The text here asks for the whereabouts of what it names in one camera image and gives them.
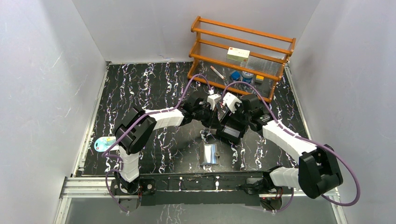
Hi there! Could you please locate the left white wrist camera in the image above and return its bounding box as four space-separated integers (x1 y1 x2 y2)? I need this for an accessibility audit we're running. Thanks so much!
206 90 221 111

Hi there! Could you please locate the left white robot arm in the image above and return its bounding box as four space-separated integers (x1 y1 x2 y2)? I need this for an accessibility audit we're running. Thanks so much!
114 94 221 194

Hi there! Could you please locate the yellow black small block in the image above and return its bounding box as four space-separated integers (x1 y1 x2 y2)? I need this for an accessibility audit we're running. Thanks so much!
254 75 264 85

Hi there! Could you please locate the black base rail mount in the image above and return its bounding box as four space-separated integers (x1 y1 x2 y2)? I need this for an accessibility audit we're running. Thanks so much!
110 170 295 211

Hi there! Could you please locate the blue small cube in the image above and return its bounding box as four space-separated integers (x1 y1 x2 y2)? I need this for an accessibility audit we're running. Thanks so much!
230 70 241 81

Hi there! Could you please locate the red white pen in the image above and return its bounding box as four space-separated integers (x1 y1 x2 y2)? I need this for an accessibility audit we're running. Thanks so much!
210 66 225 80

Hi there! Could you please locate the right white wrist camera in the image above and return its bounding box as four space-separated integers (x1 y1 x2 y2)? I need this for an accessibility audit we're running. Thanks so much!
222 92 241 113

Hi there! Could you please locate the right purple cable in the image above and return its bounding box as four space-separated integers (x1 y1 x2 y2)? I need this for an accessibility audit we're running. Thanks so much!
221 81 361 213

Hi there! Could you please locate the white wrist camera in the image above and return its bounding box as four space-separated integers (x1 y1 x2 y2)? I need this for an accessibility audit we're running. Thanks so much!
222 92 241 113
206 90 221 111

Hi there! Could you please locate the orange wooden shelf rack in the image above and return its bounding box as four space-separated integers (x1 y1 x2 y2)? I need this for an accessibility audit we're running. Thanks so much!
187 16 297 102

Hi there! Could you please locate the blue white round can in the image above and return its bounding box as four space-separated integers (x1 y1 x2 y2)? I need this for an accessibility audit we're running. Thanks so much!
241 71 254 84

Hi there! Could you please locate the white green carton box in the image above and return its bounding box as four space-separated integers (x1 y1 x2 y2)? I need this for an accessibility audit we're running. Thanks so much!
226 47 250 62

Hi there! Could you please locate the black plastic card box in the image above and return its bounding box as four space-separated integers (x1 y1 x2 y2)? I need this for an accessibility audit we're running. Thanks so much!
216 121 248 144

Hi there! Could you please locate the white blue blister pack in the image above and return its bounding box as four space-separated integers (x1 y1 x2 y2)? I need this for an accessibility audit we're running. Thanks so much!
93 136 116 152

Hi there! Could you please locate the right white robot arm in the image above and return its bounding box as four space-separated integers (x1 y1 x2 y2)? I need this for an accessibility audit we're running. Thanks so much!
222 92 343 199

